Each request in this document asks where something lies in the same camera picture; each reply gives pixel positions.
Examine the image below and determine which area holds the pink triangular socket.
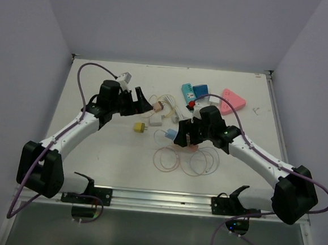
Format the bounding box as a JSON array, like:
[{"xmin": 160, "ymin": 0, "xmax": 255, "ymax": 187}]
[{"xmin": 219, "ymin": 89, "xmax": 246, "ymax": 116}]

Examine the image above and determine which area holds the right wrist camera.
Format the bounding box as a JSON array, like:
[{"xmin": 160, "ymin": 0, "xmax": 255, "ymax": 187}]
[{"xmin": 186, "ymin": 100, "xmax": 203, "ymax": 113}]

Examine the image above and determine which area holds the dark blue plug adapter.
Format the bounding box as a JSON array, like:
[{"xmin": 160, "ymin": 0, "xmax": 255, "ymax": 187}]
[{"xmin": 192, "ymin": 84, "xmax": 208, "ymax": 98}]

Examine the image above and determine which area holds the yellow thin cable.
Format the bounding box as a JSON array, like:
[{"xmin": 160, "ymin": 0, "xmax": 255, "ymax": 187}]
[{"xmin": 147, "ymin": 93, "xmax": 178, "ymax": 120}]

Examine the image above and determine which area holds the teal power strip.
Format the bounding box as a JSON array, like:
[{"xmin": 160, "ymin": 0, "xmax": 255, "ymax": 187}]
[{"xmin": 181, "ymin": 83, "xmax": 197, "ymax": 106}]

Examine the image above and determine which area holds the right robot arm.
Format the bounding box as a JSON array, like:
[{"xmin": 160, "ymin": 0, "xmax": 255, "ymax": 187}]
[{"xmin": 173, "ymin": 106, "xmax": 318, "ymax": 225}]

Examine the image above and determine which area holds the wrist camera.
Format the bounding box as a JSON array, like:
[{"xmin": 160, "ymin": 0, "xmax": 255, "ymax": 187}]
[
  {"xmin": 186, "ymin": 100, "xmax": 203, "ymax": 113},
  {"xmin": 116, "ymin": 72, "xmax": 132, "ymax": 88}
]

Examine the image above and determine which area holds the yellow plug adapter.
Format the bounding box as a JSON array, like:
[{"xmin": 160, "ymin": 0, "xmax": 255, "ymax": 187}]
[{"xmin": 133, "ymin": 122, "xmax": 148, "ymax": 133}]

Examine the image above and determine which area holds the light blue charger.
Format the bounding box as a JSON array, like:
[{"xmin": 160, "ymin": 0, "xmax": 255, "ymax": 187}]
[{"xmin": 165, "ymin": 128, "xmax": 177, "ymax": 141}]

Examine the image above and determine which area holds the white usb charger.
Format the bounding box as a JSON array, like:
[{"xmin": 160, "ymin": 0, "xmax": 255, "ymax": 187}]
[{"xmin": 208, "ymin": 94, "xmax": 220, "ymax": 106}]

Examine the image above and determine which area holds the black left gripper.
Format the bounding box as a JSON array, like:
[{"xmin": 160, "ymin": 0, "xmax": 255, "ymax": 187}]
[{"xmin": 109, "ymin": 84, "xmax": 154, "ymax": 118}]

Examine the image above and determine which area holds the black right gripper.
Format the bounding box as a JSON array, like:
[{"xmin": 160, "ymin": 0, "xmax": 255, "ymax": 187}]
[{"xmin": 174, "ymin": 114, "xmax": 214, "ymax": 149}]

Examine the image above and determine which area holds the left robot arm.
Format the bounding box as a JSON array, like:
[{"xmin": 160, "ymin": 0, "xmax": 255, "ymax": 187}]
[{"xmin": 16, "ymin": 80, "xmax": 153, "ymax": 203}]

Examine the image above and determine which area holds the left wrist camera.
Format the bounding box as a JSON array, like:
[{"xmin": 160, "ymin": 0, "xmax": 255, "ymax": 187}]
[{"xmin": 116, "ymin": 72, "xmax": 132, "ymax": 88}]

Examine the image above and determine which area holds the light blue thin cable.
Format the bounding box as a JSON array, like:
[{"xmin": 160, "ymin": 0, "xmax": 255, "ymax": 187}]
[{"xmin": 152, "ymin": 128, "xmax": 169, "ymax": 146}]

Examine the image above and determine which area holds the beige pink plug adapter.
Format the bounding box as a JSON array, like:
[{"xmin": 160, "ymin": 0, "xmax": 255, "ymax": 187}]
[{"xmin": 152, "ymin": 101, "xmax": 164, "ymax": 113}]

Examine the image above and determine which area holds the white power strip cable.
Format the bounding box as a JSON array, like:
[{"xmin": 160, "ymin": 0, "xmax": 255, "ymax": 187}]
[{"xmin": 163, "ymin": 96, "xmax": 188, "ymax": 124}]

